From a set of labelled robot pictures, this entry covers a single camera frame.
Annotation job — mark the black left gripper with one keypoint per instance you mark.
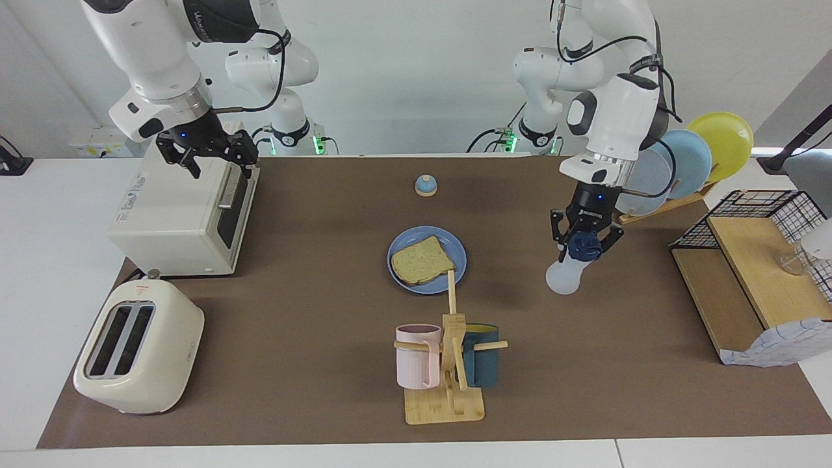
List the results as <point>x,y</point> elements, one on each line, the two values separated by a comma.
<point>593,205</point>

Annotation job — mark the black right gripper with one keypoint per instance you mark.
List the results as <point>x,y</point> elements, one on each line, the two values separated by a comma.
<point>195,133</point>

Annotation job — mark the squeeze bottle with blue cap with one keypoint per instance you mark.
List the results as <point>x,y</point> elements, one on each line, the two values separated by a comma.
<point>565,276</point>

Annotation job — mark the slice of toast bread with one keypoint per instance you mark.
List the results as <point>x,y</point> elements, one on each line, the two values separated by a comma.
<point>421,261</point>

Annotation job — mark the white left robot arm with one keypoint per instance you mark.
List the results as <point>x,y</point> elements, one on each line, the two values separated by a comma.
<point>624,110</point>

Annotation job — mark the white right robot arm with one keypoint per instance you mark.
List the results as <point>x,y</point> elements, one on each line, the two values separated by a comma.
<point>149,52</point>

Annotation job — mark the pale grey plate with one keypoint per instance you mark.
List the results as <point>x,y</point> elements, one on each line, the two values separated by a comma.
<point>650,185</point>

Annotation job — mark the light blue plate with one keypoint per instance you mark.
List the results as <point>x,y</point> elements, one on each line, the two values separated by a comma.
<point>692,162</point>

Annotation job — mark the blue round plate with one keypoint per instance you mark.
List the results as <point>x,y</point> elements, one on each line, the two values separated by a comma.
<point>455,253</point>

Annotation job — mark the yellow plate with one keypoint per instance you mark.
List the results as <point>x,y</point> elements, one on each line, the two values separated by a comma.
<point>725,140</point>

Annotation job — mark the white toaster oven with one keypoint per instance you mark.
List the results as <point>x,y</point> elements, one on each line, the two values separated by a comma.
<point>169,214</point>

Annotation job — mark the small blue lidded jar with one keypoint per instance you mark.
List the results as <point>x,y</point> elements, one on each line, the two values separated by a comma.
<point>426,187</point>

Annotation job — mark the dark teal mug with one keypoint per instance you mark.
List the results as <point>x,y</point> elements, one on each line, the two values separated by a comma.
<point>484,364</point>

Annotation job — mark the brown table mat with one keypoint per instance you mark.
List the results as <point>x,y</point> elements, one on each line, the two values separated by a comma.
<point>312,325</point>

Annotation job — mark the black clamp foot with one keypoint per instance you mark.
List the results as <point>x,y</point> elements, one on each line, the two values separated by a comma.
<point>13,162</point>

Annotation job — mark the cream two-slot toaster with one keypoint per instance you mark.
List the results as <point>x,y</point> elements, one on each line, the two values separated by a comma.
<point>162,351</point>

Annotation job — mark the clear drinking glass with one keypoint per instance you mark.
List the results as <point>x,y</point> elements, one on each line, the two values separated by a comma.
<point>794,263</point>

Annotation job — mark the pink mug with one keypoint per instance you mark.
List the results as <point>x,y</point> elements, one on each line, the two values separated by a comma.
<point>416,364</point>

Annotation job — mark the marble patterned cloth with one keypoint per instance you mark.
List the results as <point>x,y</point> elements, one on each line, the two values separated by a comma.
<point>780,341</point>

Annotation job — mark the wooden mug tree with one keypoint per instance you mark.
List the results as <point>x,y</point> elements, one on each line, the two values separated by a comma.
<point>445,406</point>

